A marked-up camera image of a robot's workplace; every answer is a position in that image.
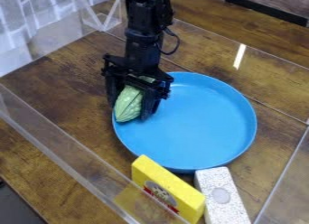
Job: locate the white speckled block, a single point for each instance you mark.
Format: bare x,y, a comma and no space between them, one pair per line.
224,206

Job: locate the blue round tray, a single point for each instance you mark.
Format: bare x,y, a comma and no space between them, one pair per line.
203,128

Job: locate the yellow sponge block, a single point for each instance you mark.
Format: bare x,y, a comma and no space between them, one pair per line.
184,199

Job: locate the white curtain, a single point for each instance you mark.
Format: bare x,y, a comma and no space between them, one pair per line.
40,26

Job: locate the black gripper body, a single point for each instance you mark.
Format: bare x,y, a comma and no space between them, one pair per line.
135,75

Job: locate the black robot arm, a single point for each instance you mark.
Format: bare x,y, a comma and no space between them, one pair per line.
151,17

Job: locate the green bitter gourd toy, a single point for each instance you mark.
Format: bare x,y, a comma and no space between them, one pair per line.
128,107

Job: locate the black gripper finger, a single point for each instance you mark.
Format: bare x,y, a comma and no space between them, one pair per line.
114,86
152,97

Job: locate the clear acrylic enclosure wall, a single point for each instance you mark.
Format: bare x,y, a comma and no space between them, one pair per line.
62,158

